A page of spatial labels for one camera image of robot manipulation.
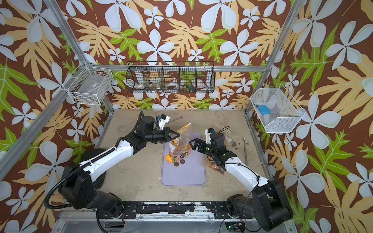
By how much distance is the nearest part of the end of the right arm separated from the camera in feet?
2.17

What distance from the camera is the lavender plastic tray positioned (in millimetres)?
855

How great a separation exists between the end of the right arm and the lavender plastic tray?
0.23 feet
